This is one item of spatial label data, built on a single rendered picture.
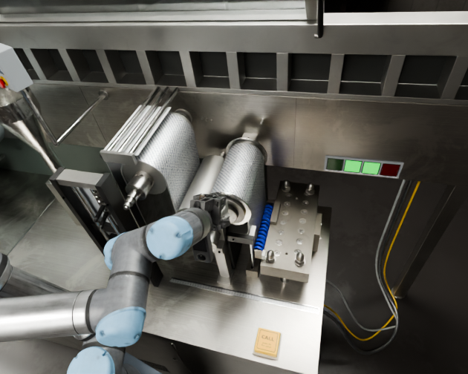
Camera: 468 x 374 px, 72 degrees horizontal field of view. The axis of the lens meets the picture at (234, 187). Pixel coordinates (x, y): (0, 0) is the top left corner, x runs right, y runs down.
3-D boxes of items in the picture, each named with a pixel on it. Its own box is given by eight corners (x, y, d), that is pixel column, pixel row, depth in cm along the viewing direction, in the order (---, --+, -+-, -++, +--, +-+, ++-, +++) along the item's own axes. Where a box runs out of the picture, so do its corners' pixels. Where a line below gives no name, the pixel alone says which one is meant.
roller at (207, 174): (180, 228, 111) (172, 205, 102) (204, 176, 127) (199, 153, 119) (214, 234, 108) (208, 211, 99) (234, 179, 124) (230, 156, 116)
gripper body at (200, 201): (228, 196, 83) (213, 203, 72) (225, 228, 84) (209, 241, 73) (200, 192, 85) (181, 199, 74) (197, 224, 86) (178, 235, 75)
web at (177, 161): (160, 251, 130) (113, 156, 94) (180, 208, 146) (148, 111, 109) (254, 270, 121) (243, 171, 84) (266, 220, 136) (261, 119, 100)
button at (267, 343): (254, 352, 101) (253, 349, 100) (258, 329, 106) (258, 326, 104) (276, 358, 100) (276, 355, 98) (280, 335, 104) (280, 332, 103)
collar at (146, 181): (129, 198, 97) (121, 183, 92) (138, 184, 101) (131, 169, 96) (148, 201, 95) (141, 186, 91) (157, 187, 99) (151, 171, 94)
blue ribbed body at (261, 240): (253, 253, 114) (252, 248, 111) (265, 206, 128) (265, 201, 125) (263, 254, 113) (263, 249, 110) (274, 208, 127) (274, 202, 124)
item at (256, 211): (250, 253, 112) (247, 220, 99) (264, 202, 128) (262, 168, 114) (252, 254, 112) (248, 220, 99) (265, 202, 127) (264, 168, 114)
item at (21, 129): (67, 228, 144) (-16, 122, 103) (85, 205, 153) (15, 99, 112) (95, 234, 141) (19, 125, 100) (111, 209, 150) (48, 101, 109)
